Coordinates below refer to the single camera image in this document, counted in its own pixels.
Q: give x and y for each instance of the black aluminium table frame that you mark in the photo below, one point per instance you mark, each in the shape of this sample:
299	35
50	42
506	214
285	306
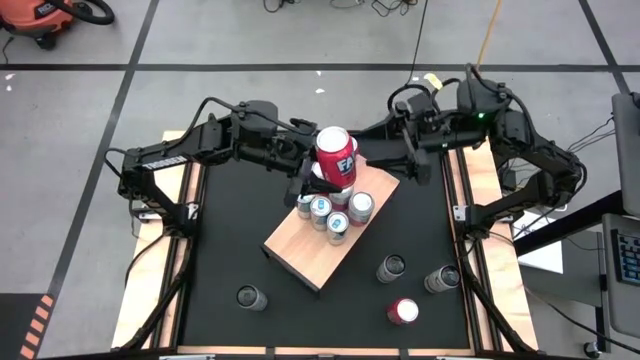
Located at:
176	325

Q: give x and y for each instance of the grey desk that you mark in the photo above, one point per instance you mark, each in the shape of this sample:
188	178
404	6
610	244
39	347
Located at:
620	310

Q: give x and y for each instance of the black orange striped floor mat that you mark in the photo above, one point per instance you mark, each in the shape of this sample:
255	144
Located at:
15	325

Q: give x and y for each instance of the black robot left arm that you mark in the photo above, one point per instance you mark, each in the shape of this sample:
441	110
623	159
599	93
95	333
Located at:
165	162

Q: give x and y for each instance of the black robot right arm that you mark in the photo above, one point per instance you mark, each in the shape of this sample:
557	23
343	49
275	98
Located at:
530	150

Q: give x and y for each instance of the white Celsius can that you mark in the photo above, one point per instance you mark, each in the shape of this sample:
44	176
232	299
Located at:
447	276
394	264
250	297

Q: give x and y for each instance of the black caster wheel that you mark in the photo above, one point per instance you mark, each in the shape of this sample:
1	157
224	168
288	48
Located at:
591	349

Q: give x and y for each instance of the light grey computer tower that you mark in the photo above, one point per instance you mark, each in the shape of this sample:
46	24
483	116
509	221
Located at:
627	150

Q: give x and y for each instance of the dark computer keyboard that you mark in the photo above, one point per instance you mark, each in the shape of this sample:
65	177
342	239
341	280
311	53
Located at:
629	257

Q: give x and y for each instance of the black table mat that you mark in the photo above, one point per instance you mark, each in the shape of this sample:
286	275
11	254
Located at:
330	327

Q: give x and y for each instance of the black metal beam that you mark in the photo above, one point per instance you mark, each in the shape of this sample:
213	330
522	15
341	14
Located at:
570	223

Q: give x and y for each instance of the yellow tape tag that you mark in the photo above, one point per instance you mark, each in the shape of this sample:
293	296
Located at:
434	81

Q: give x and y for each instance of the orange shop vacuum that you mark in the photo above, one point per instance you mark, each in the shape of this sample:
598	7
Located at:
30	17

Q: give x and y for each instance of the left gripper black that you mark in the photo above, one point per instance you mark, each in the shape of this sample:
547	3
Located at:
275	150

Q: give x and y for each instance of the white paper sheet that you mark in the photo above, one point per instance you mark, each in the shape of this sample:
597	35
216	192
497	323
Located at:
545	260

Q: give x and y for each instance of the wooden shelf with black frame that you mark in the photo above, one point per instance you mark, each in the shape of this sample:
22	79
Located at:
310	255

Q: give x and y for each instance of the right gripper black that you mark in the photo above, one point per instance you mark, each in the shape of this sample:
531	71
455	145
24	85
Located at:
420	122

